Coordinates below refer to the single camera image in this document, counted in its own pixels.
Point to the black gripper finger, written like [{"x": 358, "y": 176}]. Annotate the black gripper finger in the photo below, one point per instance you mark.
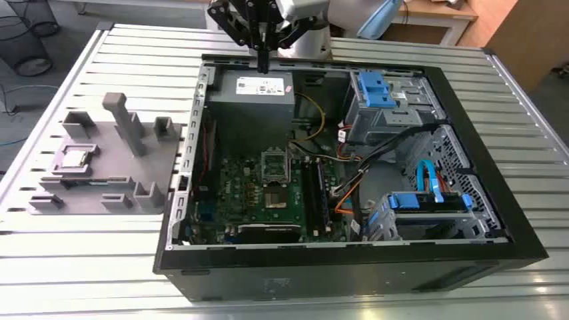
[
  {"x": 227, "y": 23},
  {"x": 290, "y": 40}
]

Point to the silver CPU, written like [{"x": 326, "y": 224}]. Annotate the silver CPU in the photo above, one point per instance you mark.
[{"x": 77, "y": 158}]

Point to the grey power supply unit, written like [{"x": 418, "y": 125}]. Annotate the grey power supply unit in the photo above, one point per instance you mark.
[{"x": 255, "y": 87}]

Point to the blue drive latch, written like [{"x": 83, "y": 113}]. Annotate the blue drive latch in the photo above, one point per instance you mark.
[{"x": 376, "y": 90}]

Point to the white desk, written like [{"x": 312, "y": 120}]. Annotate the white desk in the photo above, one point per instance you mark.
[{"x": 427, "y": 23}]

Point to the grey drive cage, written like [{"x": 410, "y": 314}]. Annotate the grey drive cage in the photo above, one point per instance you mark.
[{"x": 400, "y": 116}]

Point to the black case fan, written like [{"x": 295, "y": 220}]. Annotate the black case fan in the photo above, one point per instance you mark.
[{"x": 212, "y": 140}]

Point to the black RAM slot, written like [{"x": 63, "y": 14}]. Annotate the black RAM slot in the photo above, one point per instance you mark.
[{"x": 307, "y": 193}]

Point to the green motherboard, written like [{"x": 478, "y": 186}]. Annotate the green motherboard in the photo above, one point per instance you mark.
[{"x": 250, "y": 206}]

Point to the grey parts rack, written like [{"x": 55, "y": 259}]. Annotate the grey parts rack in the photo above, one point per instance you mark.
[{"x": 111, "y": 173}]

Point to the wooden cabinet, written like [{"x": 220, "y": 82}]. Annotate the wooden cabinet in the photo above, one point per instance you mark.
[{"x": 524, "y": 40}]

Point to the hard disk in blue carrier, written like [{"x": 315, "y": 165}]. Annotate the hard disk in blue carrier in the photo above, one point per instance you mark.
[{"x": 404, "y": 201}]

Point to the blue VGA port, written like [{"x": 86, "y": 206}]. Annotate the blue VGA port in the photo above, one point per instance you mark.
[{"x": 206, "y": 213}]

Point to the dark labelled RAM stick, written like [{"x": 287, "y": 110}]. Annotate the dark labelled RAM stick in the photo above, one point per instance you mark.
[{"x": 85, "y": 182}]

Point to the graphics card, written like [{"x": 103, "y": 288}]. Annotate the graphics card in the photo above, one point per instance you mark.
[{"x": 268, "y": 231}]

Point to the grey disk bay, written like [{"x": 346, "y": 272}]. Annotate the grey disk bay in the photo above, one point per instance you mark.
[{"x": 436, "y": 216}]

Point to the black PC case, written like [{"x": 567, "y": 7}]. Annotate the black PC case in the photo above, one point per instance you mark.
[{"x": 356, "y": 276}]

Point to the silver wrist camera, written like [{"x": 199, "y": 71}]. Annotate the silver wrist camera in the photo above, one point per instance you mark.
[{"x": 303, "y": 10}]

